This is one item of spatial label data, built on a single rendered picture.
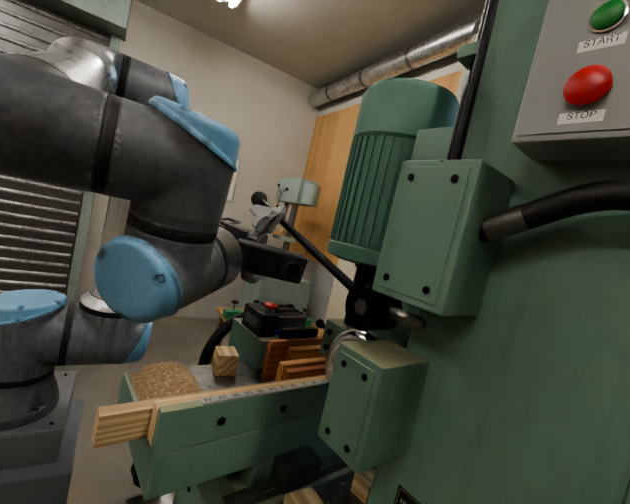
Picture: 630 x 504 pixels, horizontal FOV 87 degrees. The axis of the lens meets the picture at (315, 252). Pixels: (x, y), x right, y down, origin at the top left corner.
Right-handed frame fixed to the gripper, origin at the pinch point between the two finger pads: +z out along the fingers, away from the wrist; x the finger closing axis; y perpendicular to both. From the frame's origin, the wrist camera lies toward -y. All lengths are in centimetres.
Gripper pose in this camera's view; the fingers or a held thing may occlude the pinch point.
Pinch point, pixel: (276, 244)
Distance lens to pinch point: 67.6
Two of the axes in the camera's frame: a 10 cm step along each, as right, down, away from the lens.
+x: -3.4, 9.1, 2.3
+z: 2.3, -1.5, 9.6
